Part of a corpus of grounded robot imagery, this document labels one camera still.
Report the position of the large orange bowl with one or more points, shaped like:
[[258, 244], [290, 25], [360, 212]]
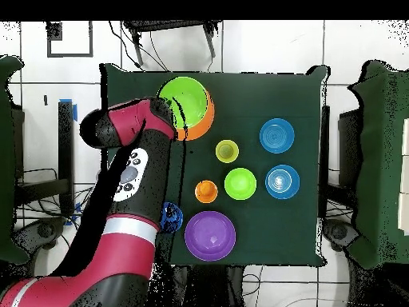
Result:
[[199, 128]]

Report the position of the large green bowl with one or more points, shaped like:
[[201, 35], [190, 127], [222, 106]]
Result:
[[188, 99]]

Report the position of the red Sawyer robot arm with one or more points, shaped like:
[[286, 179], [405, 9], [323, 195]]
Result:
[[137, 198]]

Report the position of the orange cup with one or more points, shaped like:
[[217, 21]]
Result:
[[206, 191]]

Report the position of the yellow cup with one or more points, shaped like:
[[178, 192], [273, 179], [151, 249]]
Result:
[[227, 151]]

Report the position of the small green bowl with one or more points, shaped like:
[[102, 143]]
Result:
[[240, 183]]

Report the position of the dark blue bowl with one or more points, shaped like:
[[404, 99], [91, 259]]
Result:
[[174, 217]]

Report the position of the purple bowl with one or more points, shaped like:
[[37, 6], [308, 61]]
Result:
[[210, 236]]

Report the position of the light blue bowl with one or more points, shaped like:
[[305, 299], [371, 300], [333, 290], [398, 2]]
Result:
[[276, 135], [282, 181]]

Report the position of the dark green tablecloth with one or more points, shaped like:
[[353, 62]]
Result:
[[255, 96]]

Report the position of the black metal stand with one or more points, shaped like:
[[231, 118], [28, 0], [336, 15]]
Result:
[[65, 153], [350, 144]]

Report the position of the blue tape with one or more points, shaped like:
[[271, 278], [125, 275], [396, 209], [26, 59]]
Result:
[[75, 112]]

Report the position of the black stool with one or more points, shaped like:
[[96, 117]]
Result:
[[172, 25]]

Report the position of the green cloth side table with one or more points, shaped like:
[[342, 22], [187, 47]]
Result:
[[6, 160], [380, 160]]

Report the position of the white boxes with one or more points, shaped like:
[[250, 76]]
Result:
[[405, 179]]

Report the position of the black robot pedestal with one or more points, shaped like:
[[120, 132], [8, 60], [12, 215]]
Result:
[[207, 287]]

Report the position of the black square floor frame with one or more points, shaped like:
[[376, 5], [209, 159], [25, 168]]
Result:
[[54, 32]]

